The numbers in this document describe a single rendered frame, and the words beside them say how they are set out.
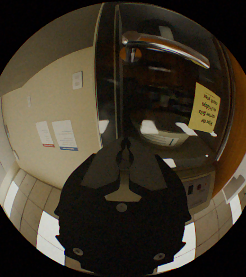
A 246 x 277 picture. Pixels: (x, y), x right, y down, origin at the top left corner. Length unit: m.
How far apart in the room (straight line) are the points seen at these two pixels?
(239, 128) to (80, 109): 0.78
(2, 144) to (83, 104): 2.59
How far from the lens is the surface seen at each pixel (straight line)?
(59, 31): 0.45
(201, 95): 0.17
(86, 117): 0.65
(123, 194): 0.20
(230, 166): 0.36
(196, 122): 0.17
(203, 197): 0.31
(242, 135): 0.33
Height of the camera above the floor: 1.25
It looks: 31 degrees up
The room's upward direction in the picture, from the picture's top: 179 degrees clockwise
